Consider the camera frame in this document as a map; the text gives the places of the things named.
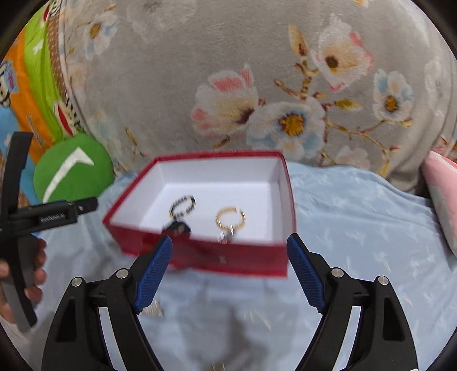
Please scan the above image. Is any black gold beaded bracelet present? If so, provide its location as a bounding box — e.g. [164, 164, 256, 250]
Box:
[168, 194, 197, 220]

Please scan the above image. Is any gold chain cuff bangle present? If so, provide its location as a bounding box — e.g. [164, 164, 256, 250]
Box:
[215, 206, 246, 231]

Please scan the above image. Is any black smart watch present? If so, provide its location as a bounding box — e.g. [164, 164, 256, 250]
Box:
[162, 219, 191, 237]

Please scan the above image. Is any red open jewelry box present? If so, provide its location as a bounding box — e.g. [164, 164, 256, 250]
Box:
[103, 151, 297, 277]

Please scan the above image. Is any person's left hand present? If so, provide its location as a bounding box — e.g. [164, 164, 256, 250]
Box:
[0, 237, 48, 326]

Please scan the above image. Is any green round plush cushion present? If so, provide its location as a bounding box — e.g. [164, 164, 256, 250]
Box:
[33, 134, 114, 203]

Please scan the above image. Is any colourful cartoon bedsheet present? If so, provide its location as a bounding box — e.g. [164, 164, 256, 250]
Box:
[1, 1, 84, 206]

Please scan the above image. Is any pink pillow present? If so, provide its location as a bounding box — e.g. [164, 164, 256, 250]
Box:
[421, 151, 457, 255]

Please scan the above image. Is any grey floral blanket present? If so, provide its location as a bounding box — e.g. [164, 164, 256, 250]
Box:
[59, 1, 456, 192]

